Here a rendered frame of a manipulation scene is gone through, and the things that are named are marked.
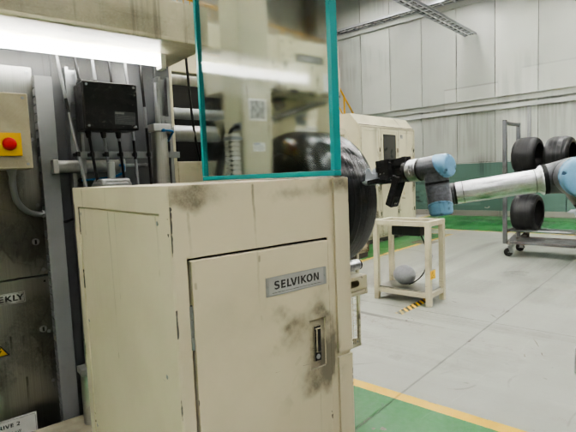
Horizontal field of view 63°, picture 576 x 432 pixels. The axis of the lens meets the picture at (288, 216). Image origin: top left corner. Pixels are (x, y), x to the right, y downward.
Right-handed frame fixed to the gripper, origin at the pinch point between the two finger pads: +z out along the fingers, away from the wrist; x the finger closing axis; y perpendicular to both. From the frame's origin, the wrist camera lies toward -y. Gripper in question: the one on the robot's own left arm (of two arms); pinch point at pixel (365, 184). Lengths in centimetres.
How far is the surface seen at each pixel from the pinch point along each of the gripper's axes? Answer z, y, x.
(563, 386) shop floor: 2, -122, -154
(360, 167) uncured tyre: 2.6, 6.6, -1.0
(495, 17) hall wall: 451, 440, -1053
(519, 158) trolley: 184, 39, -524
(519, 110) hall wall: 420, 198, -1064
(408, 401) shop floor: 52, -118, -75
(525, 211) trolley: 183, -34, -525
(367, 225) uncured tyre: 3.5, -15.1, -2.5
